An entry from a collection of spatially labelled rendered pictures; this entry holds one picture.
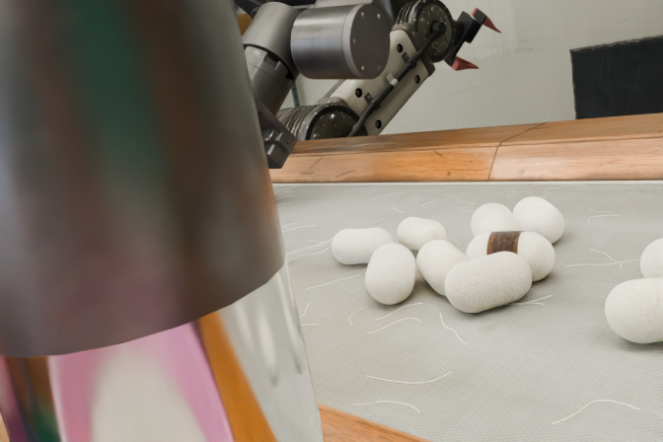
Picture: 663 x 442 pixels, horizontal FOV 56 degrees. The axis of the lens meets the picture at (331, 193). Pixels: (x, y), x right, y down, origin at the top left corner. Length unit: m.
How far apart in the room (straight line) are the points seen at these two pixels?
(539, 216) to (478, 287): 0.08
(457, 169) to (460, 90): 2.16
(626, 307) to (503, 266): 0.05
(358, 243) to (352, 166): 0.25
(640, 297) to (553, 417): 0.05
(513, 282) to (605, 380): 0.06
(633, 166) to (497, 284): 0.21
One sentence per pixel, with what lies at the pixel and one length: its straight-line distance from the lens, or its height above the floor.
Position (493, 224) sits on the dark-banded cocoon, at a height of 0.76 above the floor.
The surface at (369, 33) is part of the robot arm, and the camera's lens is 0.49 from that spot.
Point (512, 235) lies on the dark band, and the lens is 0.27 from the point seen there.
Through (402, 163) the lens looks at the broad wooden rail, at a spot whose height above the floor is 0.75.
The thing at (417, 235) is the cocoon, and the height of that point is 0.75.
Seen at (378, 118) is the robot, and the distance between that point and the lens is 0.95.
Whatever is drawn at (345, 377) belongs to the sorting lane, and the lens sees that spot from 0.22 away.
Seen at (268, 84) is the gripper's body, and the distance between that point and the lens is 0.50.
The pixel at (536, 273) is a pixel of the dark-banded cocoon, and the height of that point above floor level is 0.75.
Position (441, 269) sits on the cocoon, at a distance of 0.26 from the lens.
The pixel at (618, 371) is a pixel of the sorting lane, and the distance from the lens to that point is 0.21.
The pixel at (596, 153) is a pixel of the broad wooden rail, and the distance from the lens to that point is 0.45.
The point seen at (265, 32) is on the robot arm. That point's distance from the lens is 0.52.
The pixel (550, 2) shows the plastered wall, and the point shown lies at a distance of 2.46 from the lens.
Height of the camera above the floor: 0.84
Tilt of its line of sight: 11 degrees down
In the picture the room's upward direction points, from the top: 11 degrees counter-clockwise
